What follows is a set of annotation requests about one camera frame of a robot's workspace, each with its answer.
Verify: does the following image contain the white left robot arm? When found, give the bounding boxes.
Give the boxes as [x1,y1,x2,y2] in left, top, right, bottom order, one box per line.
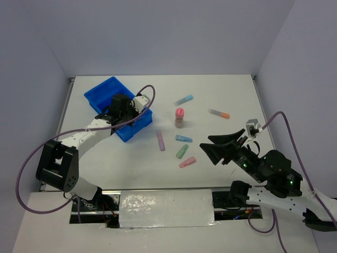
[36,94,148,210]

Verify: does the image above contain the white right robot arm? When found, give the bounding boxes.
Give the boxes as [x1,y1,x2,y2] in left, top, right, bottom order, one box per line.
[200,129,336,232]

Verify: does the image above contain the green highlighter pen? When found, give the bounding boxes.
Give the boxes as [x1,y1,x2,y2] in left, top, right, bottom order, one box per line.
[176,144,189,159]

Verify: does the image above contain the pink highlighter pen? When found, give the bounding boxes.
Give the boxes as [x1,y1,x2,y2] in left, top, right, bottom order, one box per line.
[179,157,196,168]

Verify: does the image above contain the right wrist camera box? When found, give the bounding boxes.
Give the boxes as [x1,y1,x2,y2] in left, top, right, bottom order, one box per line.
[245,119,262,141]

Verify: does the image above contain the purple highlighter pen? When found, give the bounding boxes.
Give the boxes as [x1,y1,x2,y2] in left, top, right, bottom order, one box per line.
[156,130,165,151]

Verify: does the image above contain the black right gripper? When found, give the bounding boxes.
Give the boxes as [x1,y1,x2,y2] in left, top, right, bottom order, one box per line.
[197,127,264,182]

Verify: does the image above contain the blue mini stapler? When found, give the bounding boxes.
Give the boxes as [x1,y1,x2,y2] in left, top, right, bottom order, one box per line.
[175,135,193,143]

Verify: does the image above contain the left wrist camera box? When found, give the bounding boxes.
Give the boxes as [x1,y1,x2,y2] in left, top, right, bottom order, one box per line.
[132,95,151,113]

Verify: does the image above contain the orange-capped grey marker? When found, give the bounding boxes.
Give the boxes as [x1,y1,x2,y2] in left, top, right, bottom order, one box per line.
[208,109,230,119]

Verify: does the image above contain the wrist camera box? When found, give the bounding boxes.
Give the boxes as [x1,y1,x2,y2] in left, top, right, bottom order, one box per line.
[245,119,262,141]
[132,95,151,113]

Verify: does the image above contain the blue divided plastic bin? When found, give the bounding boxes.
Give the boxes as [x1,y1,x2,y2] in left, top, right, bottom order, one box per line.
[84,76,152,142]

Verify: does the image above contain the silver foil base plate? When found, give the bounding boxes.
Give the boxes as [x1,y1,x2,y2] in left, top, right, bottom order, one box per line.
[119,189,216,228]

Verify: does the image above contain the blue-capped grey marker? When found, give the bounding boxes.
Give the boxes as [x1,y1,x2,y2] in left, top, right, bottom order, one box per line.
[174,95,194,106]

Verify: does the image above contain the right aluminium table rail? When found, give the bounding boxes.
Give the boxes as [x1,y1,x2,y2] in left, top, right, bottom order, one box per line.
[251,75,276,157]

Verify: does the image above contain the pink-capped eraser jar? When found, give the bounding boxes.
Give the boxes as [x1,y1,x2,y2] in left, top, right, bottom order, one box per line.
[174,108,184,128]

